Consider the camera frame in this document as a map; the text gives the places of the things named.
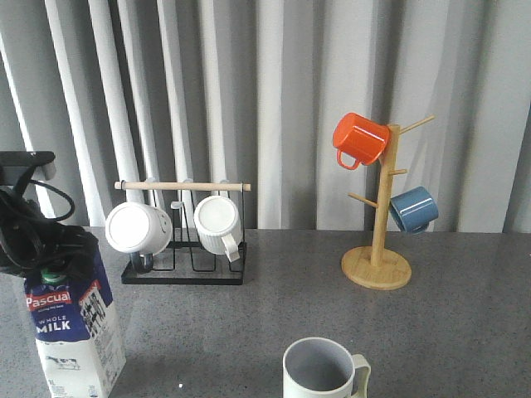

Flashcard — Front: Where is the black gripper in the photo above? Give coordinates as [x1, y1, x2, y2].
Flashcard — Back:
[1, 188, 98, 279]

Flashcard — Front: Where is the Pascual whole milk carton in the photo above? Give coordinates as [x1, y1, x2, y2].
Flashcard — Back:
[24, 250, 126, 397]

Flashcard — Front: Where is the grey cream cup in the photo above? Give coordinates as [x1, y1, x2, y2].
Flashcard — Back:
[282, 337, 371, 397]

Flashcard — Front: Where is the white smooth smiley mug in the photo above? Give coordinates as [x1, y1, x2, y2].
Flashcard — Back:
[105, 202, 173, 255]

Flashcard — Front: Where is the white ribbed mug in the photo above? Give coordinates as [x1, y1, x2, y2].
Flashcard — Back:
[194, 196, 242, 262]

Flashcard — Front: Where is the orange mug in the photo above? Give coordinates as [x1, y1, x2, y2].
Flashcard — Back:
[333, 113, 391, 170]

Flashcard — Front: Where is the wooden mug tree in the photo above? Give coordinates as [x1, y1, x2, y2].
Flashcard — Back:
[341, 115, 435, 290]

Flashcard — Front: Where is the blue mug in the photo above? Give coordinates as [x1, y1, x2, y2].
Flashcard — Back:
[389, 187, 439, 234]

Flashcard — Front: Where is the black cable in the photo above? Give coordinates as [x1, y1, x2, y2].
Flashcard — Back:
[7, 176, 76, 227]

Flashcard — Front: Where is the black wire mug rack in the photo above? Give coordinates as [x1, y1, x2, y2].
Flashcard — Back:
[114, 180, 251, 285]

